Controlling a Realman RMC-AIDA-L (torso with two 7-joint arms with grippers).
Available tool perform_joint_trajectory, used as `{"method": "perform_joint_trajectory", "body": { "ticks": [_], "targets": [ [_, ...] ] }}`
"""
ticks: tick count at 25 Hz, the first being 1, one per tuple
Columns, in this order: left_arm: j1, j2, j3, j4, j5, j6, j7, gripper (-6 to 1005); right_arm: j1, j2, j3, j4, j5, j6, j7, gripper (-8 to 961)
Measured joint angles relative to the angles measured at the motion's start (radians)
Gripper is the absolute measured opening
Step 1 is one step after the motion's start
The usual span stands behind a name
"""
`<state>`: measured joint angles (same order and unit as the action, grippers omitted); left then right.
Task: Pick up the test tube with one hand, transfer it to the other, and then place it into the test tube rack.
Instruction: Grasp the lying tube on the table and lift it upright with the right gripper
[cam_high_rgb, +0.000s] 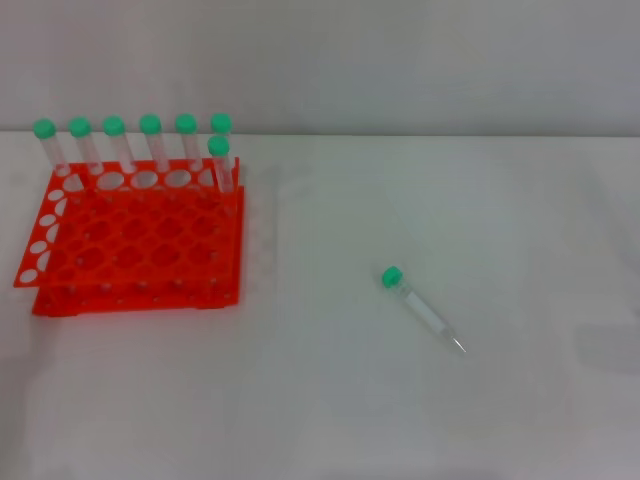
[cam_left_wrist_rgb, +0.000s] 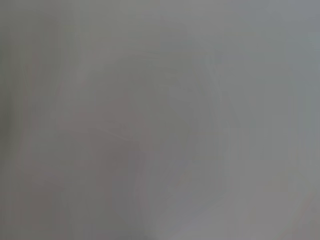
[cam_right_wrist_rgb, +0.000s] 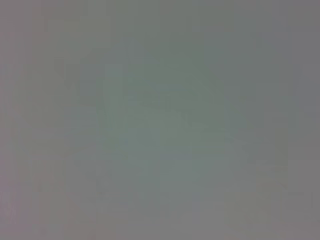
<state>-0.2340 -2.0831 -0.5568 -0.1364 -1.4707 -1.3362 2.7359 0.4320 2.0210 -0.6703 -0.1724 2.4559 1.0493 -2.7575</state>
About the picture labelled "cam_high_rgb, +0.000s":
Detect green capped clear test tube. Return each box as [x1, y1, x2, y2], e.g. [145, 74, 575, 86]
[209, 113, 235, 151]
[102, 115, 136, 174]
[207, 135, 236, 195]
[174, 113, 204, 171]
[381, 265, 469, 355]
[32, 118, 82, 194]
[138, 114, 171, 172]
[68, 116, 104, 176]

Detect orange test tube rack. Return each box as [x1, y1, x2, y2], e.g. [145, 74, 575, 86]
[13, 157, 246, 317]

